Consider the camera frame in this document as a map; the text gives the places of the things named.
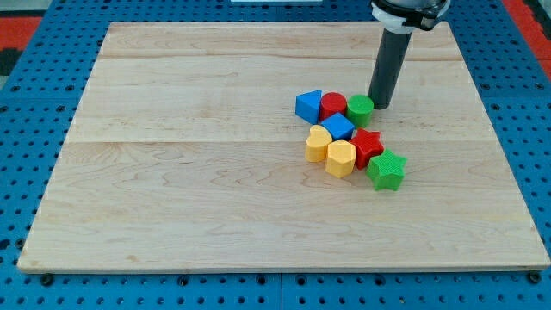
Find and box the black white robot arm flange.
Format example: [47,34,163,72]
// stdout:
[370,0,451,34]

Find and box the blue triangle block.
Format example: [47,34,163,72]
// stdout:
[294,90,322,125]

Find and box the blue cube block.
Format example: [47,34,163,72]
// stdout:
[320,113,355,140]

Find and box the yellow heart block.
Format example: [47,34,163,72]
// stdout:
[305,125,332,163]

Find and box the yellow hexagon block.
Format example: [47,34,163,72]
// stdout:
[325,139,356,178]

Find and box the red cylinder block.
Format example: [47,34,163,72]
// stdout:
[319,92,347,121]

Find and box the light wooden board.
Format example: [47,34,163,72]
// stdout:
[18,22,550,274]

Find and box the red star block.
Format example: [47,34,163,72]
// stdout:
[350,128,384,170]

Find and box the green cylinder block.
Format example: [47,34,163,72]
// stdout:
[345,95,374,128]

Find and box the green star block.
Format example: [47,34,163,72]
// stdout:
[366,149,407,191]

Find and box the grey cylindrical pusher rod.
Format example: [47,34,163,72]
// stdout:
[368,29,412,110]

